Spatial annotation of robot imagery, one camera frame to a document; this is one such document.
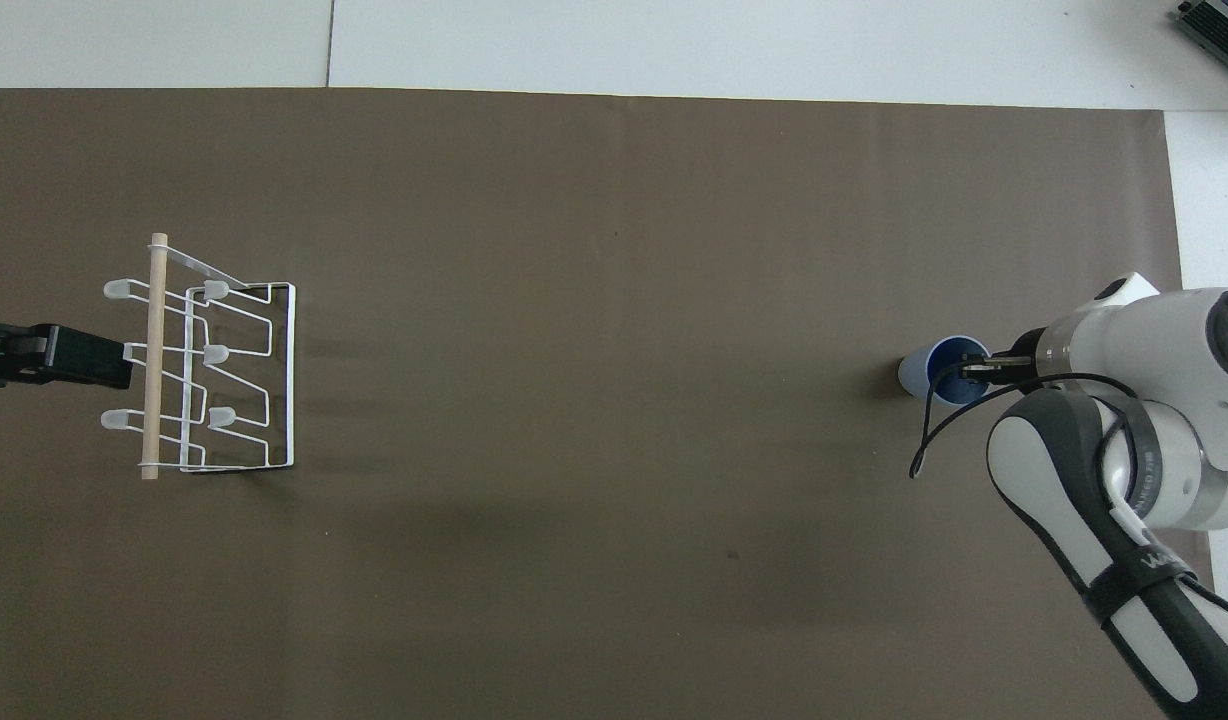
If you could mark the blue plastic cup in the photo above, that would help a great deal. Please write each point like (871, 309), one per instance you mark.
(919, 375)

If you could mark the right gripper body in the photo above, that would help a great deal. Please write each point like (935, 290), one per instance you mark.
(1027, 373)

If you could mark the dark grey electronic box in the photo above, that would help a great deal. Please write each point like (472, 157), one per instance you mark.
(1222, 22)

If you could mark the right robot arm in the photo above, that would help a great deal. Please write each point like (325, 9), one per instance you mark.
(1174, 350)

